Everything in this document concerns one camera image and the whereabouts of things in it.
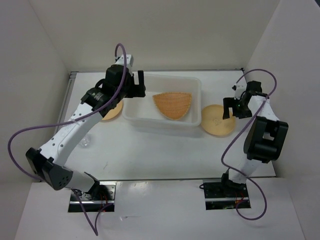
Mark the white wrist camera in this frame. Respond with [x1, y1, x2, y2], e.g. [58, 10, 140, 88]
[232, 83, 247, 100]
[115, 54, 134, 72]

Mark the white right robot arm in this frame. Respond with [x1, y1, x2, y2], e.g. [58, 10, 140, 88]
[219, 81, 289, 197]

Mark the clear glass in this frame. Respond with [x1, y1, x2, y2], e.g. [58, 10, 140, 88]
[78, 134, 91, 148]

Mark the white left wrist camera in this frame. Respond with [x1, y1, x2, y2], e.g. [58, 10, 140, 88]
[115, 54, 134, 72]

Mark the round tan plate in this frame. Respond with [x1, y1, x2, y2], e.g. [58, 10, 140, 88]
[200, 104, 236, 137]
[102, 100, 124, 121]

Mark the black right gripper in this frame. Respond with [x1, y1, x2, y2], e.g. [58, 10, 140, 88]
[223, 97, 253, 120]

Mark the translucent plastic bin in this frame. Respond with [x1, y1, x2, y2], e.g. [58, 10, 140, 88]
[122, 74, 202, 129]

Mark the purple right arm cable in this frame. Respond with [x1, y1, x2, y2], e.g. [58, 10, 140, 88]
[221, 69, 278, 221]

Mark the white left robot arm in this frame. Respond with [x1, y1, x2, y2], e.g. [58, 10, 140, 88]
[25, 64, 146, 200]

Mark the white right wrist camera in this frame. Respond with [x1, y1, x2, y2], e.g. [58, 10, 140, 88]
[232, 83, 247, 100]

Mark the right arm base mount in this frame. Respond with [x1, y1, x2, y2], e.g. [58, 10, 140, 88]
[199, 179, 251, 211]

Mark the woven bamboo fan-shaped plate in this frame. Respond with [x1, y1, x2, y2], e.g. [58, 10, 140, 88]
[152, 92, 193, 121]

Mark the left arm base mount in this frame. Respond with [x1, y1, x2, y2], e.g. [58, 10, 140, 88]
[68, 181, 117, 213]

